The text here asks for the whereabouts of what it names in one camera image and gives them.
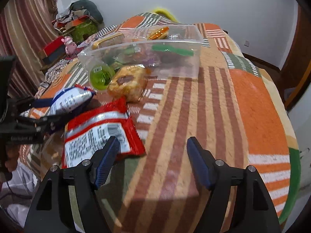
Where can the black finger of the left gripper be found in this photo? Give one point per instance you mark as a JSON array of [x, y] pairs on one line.
[[50, 123], [31, 102]]

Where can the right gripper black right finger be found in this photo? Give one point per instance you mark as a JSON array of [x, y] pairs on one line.
[[253, 209]]

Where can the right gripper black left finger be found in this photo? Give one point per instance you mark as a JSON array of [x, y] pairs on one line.
[[66, 199]]

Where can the blue white snack bag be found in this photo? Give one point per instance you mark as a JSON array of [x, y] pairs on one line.
[[69, 99]]

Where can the date nut cake packet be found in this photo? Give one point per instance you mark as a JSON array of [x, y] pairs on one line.
[[129, 82]]

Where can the clear plastic storage bin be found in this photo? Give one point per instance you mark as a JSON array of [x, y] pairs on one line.
[[135, 39]]

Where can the brown biscuit packet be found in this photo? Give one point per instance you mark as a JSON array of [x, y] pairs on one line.
[[108, 41]]

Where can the purple rice cracker packet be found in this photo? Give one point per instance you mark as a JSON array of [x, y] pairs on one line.
[[147, 58]]

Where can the orange label cracker packet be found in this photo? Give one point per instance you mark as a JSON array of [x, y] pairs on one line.
[[159, 33]]

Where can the left human hand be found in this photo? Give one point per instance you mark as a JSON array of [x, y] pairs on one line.
[[12, 157]]

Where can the red snack bag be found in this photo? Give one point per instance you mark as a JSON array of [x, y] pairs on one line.
[[90, 131]]

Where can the red shoe box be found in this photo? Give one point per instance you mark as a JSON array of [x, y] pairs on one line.
[[51, 47]]

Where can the pink plush toy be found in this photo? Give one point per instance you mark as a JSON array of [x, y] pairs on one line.
[[70, 45]]

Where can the green jelly cup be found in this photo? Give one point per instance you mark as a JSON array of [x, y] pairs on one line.
[[100, 76]]

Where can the striped red beige curtain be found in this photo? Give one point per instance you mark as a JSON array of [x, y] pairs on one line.
[[26, 28]]

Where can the green patterned box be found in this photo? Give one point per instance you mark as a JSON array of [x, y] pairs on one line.
[[83, 31]]

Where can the checkered black white cloth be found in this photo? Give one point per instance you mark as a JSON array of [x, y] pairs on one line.
[[104, 31]]

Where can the patchwork orange green blanket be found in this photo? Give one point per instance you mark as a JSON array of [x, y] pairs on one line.
[[235, 111]]

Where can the brown wooden door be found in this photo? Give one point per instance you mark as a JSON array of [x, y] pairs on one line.
[[295, 74]]

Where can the yellow curved tube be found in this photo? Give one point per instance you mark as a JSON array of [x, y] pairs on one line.
[[165, 13]]

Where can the green snack packet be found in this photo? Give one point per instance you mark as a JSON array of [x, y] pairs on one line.
[[172, 49]]

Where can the white wall socket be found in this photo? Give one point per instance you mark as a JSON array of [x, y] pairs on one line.
[[246, 43]]

